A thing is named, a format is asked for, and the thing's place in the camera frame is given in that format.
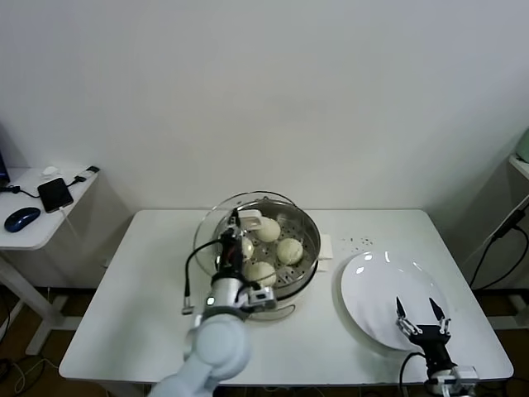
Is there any white electric cooking pot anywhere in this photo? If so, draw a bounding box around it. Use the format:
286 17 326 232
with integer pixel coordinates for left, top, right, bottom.
214 256 331 323

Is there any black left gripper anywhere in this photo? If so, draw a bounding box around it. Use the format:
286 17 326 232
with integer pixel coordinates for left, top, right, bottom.
214 208 247 282

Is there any black hanging cable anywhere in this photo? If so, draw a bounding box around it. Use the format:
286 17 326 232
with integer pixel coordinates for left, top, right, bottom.
468 225 529 293

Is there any white floor cable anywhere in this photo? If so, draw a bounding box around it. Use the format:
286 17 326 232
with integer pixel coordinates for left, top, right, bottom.
12 357 59 394

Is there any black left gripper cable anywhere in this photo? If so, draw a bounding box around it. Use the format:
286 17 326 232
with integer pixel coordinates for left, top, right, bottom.
181 239 226 316

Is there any steel steamer basket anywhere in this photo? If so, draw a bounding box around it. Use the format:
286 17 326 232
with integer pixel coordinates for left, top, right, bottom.
206 200 334 299

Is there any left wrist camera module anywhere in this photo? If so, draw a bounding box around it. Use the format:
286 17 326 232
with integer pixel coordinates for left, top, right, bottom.
243 286 277 311

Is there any white round plate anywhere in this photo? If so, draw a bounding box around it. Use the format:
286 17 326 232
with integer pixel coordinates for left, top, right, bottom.
340 251 450 352

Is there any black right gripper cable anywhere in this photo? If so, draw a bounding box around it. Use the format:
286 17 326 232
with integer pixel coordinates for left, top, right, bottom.
398 351 429 397

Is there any white side table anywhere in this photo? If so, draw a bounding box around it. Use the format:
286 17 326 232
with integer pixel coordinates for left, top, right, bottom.
0 166 100 356

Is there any blue computer mouse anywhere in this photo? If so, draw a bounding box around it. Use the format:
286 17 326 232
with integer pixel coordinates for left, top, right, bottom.
4 207 42 232

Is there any white phone charging cable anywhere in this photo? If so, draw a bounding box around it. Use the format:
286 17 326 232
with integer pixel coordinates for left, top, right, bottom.
59 208 79 241

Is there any dark laptop screen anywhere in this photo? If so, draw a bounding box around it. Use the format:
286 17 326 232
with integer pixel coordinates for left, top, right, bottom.
0 123 12 187

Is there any black usb adapter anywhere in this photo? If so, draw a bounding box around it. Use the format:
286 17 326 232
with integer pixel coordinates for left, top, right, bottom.
68 165 100 188

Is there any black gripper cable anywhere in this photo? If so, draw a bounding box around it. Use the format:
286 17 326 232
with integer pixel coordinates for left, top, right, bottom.
398 351 429 397
181 239 226 316

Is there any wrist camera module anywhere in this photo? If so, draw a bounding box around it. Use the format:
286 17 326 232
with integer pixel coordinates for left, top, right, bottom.
448 365 480 385
243 286 277 311

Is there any pale green object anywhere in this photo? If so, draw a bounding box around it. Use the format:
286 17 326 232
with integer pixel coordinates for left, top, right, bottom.
513 127 529 163

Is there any black smartphone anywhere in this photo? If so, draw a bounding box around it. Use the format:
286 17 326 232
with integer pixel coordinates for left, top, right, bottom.
37 178 75 214

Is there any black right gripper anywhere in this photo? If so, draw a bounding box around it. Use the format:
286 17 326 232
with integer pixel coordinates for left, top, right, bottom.
395 295 452 371

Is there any black power plug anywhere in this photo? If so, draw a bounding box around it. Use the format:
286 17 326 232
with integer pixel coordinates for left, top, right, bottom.
491 198 526 241

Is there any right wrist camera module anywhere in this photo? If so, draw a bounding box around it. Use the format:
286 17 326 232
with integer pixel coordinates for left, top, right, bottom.
448 365 480 385

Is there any glass pot lid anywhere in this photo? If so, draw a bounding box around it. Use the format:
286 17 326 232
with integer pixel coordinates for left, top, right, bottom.
193 189 309 323

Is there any black desk cable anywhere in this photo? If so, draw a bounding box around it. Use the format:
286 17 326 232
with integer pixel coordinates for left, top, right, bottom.
0 184 42 200

